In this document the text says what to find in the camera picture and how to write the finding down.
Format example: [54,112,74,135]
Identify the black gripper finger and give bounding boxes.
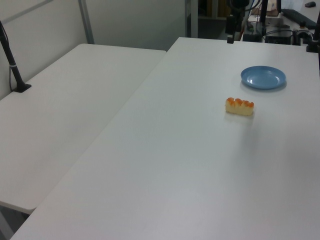
[225,14,236,45]
[235,13,245,39]

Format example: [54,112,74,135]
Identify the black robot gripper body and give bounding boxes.
[225,0,251,15]

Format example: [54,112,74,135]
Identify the orange-topped bread loaf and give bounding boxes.
[225,97,256,117]

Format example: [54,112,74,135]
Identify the wooden shelf unit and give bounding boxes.
[197,0,229,19]

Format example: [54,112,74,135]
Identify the black vertical pole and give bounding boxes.
[260,0,268,26]

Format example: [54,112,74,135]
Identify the brown cardboard box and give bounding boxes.
[266,0,279,17]

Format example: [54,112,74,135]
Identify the black electronics box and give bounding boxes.
[265,29,294,45]

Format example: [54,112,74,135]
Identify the blue round plate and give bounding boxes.
[240,65,287,90]

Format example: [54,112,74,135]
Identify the black keyboard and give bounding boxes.
[280,8,317,29]

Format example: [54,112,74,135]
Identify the silver device with black knob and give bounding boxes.
[292,21,314,46]

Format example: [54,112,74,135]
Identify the white side table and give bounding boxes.
[0,43,168,211]

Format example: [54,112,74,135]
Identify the black camera stand clamp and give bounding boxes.
[305,21,320,53]

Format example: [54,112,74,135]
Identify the grey metal partition post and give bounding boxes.
[78,0,95,45]

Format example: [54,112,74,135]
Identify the black camera pole with base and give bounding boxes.
[0,20,32,94]

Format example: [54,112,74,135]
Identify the black cable on pole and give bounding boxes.
[8,65,17,92]

